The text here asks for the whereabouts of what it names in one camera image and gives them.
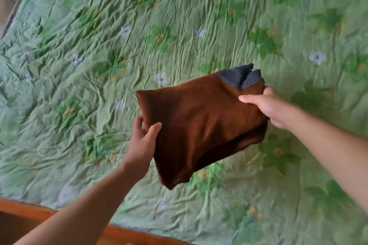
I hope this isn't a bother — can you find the person's left forearm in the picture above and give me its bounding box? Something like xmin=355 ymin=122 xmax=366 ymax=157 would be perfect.
xmin=13 ymin=164 xmax=141 ymax=245

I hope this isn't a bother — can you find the green floral bedsheet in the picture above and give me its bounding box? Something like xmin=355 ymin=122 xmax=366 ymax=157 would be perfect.
xmin=0 ymin=0 xmax=368 ymax=245

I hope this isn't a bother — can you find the person's left hand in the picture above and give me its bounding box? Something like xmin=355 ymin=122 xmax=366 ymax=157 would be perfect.
xmin=122 ymin=116 xmax=163 ymax=181

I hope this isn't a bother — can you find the person's right hand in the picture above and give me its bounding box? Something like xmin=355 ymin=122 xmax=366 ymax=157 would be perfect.
xmin=238 ymin=87 xmax=302 ymax=131

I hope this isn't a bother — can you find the person's right forearm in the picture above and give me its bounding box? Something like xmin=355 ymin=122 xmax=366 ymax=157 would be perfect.
xmin=289 ymin=111 xmax=368 ymax=214

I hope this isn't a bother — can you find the wooden bed frame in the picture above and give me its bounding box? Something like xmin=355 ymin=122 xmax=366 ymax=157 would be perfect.
xmin=0 ymin=198 xmax=196 ymax=245

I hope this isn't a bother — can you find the brown fleece garment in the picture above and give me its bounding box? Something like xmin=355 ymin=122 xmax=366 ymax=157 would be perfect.
xmin=136 ymin=63 xmax=269 ymax=190

